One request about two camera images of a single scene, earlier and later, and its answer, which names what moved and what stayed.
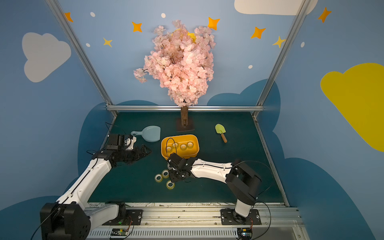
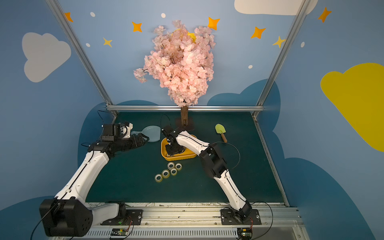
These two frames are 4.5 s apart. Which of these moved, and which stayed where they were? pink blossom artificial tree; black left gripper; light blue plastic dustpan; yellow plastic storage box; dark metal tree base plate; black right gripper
Moved: black left gripper; black right gripper
Stayed: yellow plastic storage box; pink blossom artificial tree; light blue plastic dustpan; dark metal tree base plate
